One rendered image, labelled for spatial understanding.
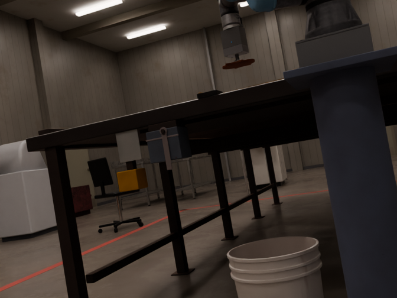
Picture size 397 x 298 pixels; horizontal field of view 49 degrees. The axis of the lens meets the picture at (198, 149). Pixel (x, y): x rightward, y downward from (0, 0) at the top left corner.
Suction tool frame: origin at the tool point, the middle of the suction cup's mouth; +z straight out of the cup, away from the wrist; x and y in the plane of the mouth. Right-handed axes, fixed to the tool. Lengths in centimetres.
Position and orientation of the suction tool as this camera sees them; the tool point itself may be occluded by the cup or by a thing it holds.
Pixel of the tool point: (238, 65)
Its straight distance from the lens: 182.4
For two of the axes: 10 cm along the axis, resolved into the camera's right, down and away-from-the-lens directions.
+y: -8.5, 1.6, 5.0
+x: -5.0, 0.6, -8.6
